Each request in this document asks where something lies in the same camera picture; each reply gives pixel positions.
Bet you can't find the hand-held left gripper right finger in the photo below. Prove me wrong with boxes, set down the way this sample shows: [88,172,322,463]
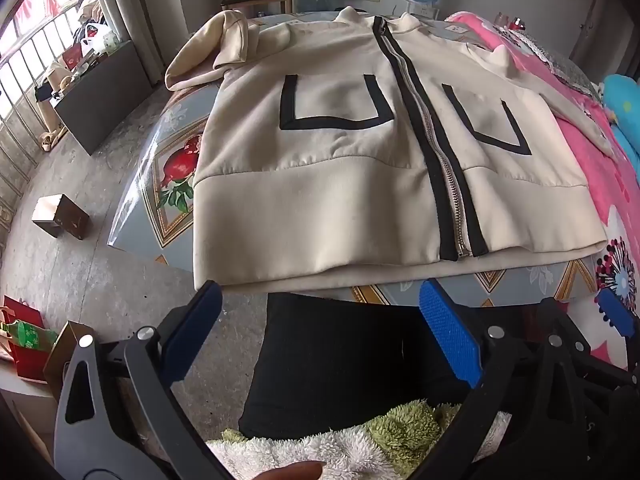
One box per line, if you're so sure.
[410,279,593,480]

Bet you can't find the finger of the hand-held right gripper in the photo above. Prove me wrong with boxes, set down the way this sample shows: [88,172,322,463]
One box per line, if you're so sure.
[594,287,640,338]
[542,297,640,441]

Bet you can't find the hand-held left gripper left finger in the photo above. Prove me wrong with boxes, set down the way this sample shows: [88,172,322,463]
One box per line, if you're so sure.
[52,280,236,480]

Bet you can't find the cream zip jacket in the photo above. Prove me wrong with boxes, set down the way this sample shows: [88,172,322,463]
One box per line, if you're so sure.
[165,6,621,293]

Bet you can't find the person's left hand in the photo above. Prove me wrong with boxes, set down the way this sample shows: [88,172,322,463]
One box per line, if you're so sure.
[250,461,325,480]

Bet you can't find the person's black pants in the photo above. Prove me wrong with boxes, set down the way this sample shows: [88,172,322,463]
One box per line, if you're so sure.
[239,292,501,441]

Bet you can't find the cardboard box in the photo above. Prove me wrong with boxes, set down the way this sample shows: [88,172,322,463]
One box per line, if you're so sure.
[42,321,101,401]

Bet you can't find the fruit print tablecloth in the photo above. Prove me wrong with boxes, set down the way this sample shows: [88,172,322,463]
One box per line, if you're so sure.
[107,10,616,311]

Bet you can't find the pink printed blanket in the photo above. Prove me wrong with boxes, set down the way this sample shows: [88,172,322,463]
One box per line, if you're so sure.
[445,10,640,371]

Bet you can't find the fluffy green white garment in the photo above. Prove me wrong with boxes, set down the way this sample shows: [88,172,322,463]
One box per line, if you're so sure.
[207,400,511,480]

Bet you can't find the green bottle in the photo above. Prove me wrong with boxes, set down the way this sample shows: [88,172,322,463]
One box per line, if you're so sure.
[0,320,58,351]

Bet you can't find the red gift bag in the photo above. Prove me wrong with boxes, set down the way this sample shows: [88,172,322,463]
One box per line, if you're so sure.
[0,296,51,381]

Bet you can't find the brown box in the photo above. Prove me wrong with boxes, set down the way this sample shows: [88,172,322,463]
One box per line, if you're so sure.
[31,194,91,240]

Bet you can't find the blue plush toy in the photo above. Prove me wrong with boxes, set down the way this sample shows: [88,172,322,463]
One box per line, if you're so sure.
[602,74,640,161]

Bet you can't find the grey lace cloth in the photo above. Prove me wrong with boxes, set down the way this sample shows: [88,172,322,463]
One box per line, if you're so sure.
[500,25,601,91]

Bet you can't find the black cabinet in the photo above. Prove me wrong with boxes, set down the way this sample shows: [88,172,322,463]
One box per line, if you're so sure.
[52,40,153,156]

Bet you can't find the metal window railing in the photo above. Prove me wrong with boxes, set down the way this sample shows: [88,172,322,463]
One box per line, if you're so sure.
[0,10,81,201]

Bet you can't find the white plastic bag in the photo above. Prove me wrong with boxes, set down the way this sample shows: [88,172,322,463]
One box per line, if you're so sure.
[82,22,118,56]

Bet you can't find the grey curtain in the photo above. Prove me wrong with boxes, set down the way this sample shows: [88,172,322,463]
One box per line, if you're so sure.
[90,0,166,71]

